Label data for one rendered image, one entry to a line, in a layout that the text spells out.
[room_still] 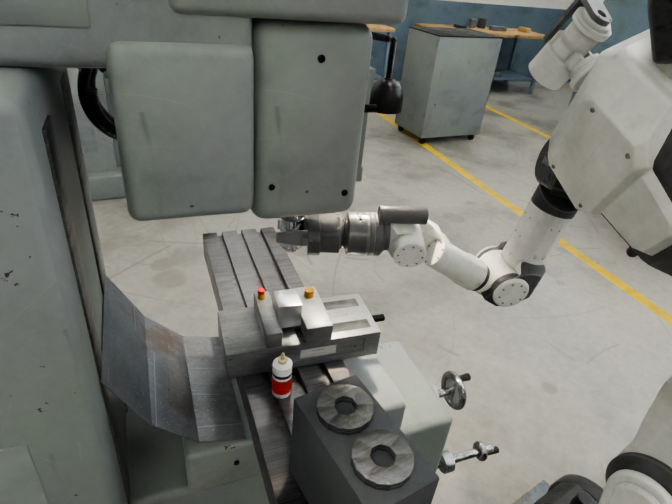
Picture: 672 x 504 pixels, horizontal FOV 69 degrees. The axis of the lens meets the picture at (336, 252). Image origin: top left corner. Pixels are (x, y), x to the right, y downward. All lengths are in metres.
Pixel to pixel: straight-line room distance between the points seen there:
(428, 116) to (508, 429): 3.72
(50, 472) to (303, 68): 0.74
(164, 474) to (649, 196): 1.05
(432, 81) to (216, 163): 4.65
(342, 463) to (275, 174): 0.45
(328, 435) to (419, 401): 0.63
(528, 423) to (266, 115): 2.00
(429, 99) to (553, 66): 4.49
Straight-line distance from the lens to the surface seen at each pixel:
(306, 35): 0.76
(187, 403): 1.12
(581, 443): 2.51
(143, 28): 0.71
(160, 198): 0.77
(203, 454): 1.10
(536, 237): 1.07
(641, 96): 0.73
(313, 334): 1.07
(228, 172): 0.76
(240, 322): 1.13
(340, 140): 0.82
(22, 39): 0.72
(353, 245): 0.95
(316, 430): 0.78
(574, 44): 0.89
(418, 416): 1.34
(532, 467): 2.32
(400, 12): 0.79
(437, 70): 5.32
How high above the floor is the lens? 1.72
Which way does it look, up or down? 32 degrees down
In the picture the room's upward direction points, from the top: 6 degrees clockwise
